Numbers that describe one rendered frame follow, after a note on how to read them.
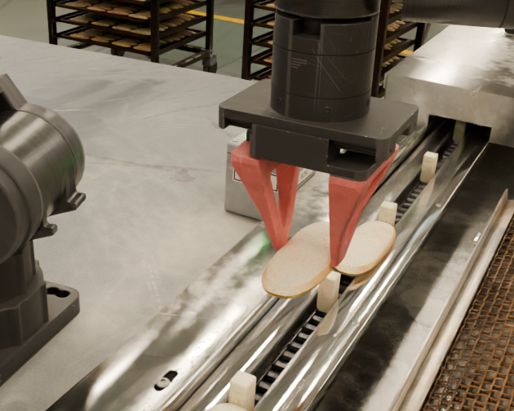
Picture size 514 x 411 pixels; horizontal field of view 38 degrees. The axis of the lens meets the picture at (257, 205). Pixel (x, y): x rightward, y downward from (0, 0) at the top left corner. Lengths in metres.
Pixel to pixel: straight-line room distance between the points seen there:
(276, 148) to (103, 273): 0.28
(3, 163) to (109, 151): 0.43
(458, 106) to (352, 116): 0.49
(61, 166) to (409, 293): 0.32
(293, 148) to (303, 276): 0.08
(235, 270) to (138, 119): 0.44
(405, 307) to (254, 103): 0.27
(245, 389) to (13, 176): 0.19
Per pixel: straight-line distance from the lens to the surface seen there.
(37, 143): 0.51
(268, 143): 0.42
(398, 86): 0.91
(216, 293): 0.56
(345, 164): 0.41
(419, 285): 0.68
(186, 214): 0.75
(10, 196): 0.46
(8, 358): 0.55
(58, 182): 0.51
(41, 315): 0.57
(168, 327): 0.52
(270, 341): 0.53
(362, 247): 0.64
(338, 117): 0.41
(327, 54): 0.40
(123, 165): 0.86
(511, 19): 0.41
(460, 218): 0.80
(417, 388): 0.45
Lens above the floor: 1.17
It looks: 27 degrees down
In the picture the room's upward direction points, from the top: 4 degrees clockwise
